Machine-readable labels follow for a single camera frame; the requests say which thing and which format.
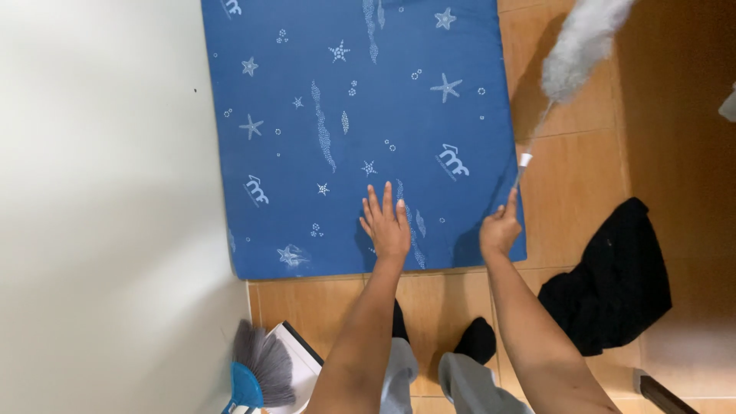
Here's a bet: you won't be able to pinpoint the dark wooden furniture leg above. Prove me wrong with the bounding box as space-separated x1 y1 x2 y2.
632 368 699 414

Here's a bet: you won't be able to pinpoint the person's black left sock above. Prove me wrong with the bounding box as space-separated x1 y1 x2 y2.
392 299 410 344

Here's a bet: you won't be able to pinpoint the white dustpan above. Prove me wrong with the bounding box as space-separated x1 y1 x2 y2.
263 321 324 414

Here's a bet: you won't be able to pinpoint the black cloth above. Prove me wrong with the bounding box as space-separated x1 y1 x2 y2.
537 197 673 357

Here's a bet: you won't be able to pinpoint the blue grey-bristled broom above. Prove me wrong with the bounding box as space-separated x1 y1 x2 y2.
221 320 297 414

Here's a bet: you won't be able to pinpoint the person's black right sock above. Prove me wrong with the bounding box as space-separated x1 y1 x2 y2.
453 317 497 365

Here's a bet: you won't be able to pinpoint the grey fluffy duster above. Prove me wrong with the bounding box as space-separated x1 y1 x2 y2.
512 0 638 191

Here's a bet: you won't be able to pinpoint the grey cloth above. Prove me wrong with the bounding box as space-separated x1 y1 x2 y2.
718 82 736 123

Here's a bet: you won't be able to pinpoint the person's left hand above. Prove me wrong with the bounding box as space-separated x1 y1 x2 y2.
359 181 412 262

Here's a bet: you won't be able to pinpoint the person's black sock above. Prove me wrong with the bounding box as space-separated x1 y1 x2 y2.
392 299 410 344
453 317 497 365

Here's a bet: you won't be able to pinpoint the person's grey trousers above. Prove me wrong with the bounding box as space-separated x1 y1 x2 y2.
379 337 536 414

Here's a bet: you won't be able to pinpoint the blue starfish print mattress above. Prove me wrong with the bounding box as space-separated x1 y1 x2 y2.
200 0 527 281

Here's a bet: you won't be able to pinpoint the person's right hand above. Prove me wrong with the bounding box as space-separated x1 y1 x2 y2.
479 187 523 261

